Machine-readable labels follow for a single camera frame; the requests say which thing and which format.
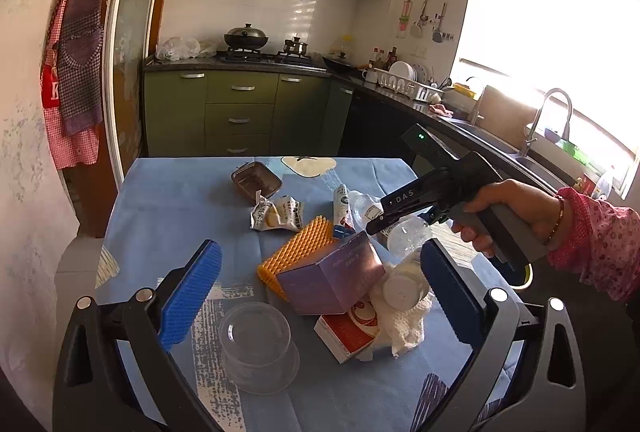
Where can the red and white carton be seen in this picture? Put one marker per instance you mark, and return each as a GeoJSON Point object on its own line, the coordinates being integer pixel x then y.
{"type": "Point", "coordinates": [340, 334]}

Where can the small steel pot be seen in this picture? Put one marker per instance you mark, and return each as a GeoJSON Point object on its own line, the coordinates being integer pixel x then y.
{"type": "Point", "coordinates": [296, 47]}

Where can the white snack wrapper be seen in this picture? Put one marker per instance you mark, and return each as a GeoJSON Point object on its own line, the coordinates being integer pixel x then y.
{"type": "Point", "coordinates": [262, 214]}
{"type": "Point", "coordinates": [291, 212]}

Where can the purple cardboard box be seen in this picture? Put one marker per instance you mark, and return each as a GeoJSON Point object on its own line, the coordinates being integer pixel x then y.
{"type": "Point", "coordinates": [330, 282]}

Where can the window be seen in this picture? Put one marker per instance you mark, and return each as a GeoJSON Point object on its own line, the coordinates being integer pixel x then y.
{"type": "Point", "coordinates": [540, 12]}

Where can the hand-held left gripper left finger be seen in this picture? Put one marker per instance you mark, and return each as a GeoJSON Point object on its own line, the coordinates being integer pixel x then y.
{"type": "Point", "coordinates": [192, 292]}

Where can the white dish rack with plates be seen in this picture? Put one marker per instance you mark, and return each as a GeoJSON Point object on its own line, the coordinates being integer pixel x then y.
{"type": "Point", "coordinates": [407, 84]}

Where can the sliding door frame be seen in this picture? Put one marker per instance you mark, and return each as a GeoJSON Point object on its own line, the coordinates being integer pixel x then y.
{"type": "Point", "coordinates": [122, 62]}

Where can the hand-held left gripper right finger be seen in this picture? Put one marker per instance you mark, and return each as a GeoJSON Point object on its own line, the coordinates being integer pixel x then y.
{"type": "Point", "coordinates": [450, 297]}

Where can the red packet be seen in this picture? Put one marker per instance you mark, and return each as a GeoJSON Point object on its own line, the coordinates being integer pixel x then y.
{"type": "Point", "coordinates": [592, 186]}

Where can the steel sink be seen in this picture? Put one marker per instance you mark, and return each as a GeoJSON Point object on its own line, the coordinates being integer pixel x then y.
{"type": "Point", "coordinates": [505, 147]}

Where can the hanging kitchen utensils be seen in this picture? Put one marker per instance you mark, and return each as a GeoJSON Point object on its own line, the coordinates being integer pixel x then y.
{"type": "Point", "coordinates": [425, 19]}

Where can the red checked apron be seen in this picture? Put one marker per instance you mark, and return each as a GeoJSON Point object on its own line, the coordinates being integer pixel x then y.
{"type": "Point", "coordinates": [65, 147]}

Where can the pink cloth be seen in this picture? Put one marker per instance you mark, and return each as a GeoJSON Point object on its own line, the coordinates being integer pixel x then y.
{"type": "Point", "coordinates": [441, 111]}

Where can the purple bowl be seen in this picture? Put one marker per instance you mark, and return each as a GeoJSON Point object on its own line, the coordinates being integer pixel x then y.
{"type": "Point", "coordinates": [552, 135]}

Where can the purple checked apron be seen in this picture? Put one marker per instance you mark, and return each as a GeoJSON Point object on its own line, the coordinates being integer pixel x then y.
{"type": "Point", "coordinates": [82, 62]}

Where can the clear plastic bags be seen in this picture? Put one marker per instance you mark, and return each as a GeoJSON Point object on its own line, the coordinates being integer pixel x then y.
{"type": "Point", "coordinates": [175, 49]}

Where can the green lower cabinets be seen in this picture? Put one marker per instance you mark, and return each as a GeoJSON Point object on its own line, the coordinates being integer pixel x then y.
{"type": "Point", "coordinates": [175, 112]}

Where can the person's right hand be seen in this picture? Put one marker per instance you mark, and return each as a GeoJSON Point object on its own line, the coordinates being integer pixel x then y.
{"type": "Point", "coordinates": [515, 207]}

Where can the clear plastic container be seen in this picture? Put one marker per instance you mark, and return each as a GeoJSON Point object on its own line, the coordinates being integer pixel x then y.
{"type": "Point", "coordinates": [255, 342]}

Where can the white mug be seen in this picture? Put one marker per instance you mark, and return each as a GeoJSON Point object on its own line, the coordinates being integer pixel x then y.
{"type": "Point", "coordinates": [368, 75]}

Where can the black gas stove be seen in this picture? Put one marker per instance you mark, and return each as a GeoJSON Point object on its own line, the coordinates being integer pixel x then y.
{"type": "Point", "coordinates": [260, 57]}

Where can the group of condiment bottles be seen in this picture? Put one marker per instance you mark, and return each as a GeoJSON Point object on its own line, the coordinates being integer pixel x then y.
{"type": "Point", "coordinates": [384, 59]}

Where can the blue patterned tablecloth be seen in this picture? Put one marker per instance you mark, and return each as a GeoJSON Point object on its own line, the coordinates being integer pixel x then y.
{"type": "Point", "coordinates": [165, 212]}

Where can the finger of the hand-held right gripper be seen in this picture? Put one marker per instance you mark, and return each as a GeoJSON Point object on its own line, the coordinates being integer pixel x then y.
{"type": "Point", "coordinates": [382, 224]}
{"type": "Point", "coordinates": [405, 198]}

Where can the steel faucet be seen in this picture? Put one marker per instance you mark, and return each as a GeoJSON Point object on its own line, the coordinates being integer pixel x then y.
{"type": "Point", "coordinates": [537, 112]}

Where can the black pan with glass lid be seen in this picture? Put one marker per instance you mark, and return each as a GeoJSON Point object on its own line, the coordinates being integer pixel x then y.
{"type": "Point", "coordinates": [340, 62]}

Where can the white paper towel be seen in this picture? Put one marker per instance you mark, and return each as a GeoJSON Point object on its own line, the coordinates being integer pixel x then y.
{"type": "Point", "coordinates": [407, 329]}

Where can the brown metal mesh tray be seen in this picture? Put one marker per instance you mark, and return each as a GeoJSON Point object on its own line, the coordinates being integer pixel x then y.
{"type": "Point", "coordinates": [260, 179]}

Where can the green plastic container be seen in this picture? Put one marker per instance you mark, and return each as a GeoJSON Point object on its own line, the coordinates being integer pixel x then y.
{"type": "Point", "coordinates": [575, 151]}

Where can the wooden cutting board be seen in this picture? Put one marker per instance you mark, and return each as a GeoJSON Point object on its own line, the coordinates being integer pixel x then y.
{"type": "Point", "coordinates": [505, 112]}

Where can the white tube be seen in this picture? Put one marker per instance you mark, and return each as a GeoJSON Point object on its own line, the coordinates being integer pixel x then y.
{"type": "Point", "coordinates": [341, 202]}

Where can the yellow sponge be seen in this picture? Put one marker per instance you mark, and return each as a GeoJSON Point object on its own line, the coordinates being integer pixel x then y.
{"type": "Point", "coordinates": [465, 88]}

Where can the black wok with lid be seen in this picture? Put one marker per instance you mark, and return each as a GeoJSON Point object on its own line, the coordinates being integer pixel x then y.
{"type": "Point", "coordinates": [246, 36]}

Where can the black kitchen countertop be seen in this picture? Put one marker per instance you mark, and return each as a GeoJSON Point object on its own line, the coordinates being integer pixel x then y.
{"type": "Point", "coordinates": [395, 97]}

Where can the clear plastic bottle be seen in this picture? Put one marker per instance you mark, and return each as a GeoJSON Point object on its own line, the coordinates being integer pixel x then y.
{"type": "Point", "coordinates": [407, 239]}

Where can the person's right forearm pink sleeve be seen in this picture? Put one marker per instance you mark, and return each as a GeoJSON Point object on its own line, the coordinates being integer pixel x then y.
{"type": "Point", "coordinates": [600, 242]}

